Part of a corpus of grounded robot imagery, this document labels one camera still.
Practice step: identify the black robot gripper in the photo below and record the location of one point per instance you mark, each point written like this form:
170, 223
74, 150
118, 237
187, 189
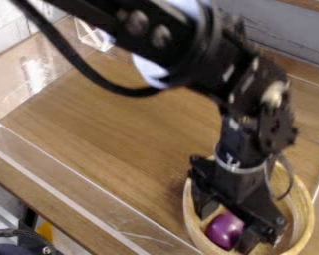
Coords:
239, 187

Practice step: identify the purple toy eggplant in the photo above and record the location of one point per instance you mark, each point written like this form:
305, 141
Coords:
225, 230

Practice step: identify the brown wooden bowl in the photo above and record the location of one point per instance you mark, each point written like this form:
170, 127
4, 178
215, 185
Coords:
294, 205

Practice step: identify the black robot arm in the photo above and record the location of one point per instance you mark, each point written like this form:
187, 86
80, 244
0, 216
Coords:
198, 44

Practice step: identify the clear acrylic tray wall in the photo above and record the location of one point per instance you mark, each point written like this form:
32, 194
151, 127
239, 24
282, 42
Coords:
95, 160

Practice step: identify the black clamp with cable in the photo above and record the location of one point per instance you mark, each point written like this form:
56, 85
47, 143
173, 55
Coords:
31, 243

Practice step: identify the clear acrylic corner bracket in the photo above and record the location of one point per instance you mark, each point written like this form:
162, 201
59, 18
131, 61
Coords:
92, 36

